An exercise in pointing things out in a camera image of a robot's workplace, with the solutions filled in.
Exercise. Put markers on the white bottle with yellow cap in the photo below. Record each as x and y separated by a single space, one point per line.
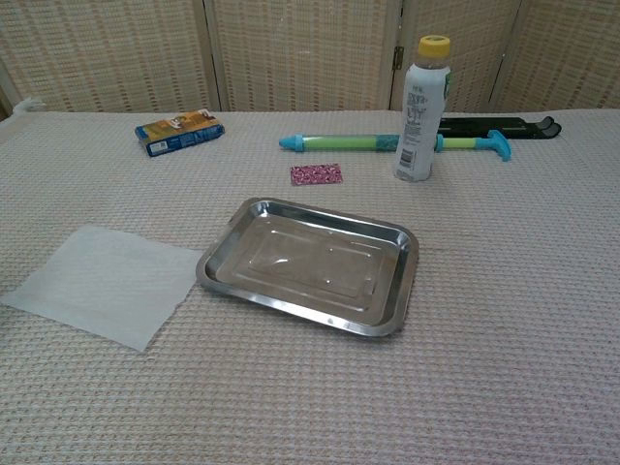
421 116

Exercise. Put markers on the rectangular stainless steel tray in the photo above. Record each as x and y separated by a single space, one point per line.
310 266

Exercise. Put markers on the green and teal water squirter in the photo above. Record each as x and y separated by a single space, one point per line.
339 142

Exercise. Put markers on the translucent white sheet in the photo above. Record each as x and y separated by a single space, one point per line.
102 281

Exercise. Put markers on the blue and orange box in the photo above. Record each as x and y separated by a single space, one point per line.
179 133

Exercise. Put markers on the woven folding screen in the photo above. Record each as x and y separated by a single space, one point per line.
310 53

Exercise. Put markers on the beige waffle-weave tablecloth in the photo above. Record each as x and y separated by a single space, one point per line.
310 378

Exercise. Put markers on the black folding stand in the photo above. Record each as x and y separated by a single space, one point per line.
504 127

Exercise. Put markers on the pink patterned card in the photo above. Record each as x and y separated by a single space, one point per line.
317 174

